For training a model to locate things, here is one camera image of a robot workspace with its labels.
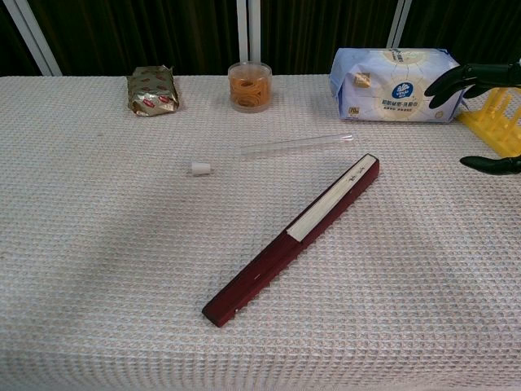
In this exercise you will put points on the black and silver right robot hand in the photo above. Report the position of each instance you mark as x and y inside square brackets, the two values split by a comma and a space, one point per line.
[452, 81]

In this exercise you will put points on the clear glass test tube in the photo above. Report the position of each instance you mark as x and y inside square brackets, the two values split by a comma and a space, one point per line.
[293, 144]

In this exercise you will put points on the small white cap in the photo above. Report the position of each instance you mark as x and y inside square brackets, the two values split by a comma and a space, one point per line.
[200, 168]

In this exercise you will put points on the yellow plastic rack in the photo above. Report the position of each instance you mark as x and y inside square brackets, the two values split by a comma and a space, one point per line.
[488, 127]

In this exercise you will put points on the dark green curtain panel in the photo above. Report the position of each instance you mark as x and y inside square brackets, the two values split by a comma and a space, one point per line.
[325, 24]
[142, 32]
[468, 28]
[10, 45]

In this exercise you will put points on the pale blue tissue pack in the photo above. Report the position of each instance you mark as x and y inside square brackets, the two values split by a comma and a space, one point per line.
[390, 87]

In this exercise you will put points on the clear jar of rubber bands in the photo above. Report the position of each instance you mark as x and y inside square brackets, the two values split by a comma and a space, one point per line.
[249, 87]

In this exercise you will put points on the dark red folded fan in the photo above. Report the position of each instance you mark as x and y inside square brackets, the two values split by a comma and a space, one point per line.
[260, 273]

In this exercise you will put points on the gold foil snack packet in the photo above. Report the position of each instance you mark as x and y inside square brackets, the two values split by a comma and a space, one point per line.
[152, 91]

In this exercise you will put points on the beige waffle table cloth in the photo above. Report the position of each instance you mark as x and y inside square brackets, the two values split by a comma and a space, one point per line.
[122, 264]

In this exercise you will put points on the white screen frame post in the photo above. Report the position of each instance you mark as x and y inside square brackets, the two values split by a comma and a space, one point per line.
[255, 28]
[399, 22]
[242, 28]
[34, 38]

